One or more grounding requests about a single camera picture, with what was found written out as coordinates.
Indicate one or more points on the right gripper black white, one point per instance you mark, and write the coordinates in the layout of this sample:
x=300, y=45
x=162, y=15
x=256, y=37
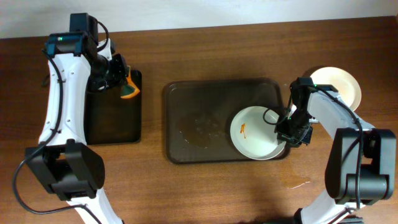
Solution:
x=290, y=134

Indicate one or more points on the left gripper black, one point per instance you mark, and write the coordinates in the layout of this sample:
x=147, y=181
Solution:
x=119, y=72

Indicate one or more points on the orange green sponge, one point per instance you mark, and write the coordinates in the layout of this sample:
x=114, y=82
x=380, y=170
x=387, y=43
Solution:
x=129, y=89

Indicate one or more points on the white plate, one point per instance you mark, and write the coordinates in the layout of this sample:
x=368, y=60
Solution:
x=252, y=133
x=344, y=82

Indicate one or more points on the white plate back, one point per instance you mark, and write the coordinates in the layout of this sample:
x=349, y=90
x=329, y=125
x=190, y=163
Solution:
x=344, y=82

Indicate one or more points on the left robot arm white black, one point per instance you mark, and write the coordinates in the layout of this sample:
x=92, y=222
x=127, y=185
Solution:
x=62, y=162

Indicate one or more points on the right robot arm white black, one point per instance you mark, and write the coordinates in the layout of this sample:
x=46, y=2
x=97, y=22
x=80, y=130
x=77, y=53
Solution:
x=361, y=167

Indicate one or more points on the small black tray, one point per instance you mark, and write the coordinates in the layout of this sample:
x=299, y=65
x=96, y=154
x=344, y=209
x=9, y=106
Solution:
x=109, y=119

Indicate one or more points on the large brown serving tray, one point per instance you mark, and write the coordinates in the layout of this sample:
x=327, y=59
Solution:
x=198, y=115

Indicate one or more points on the black base bracket right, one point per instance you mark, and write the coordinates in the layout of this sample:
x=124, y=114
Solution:
x=352, y=220

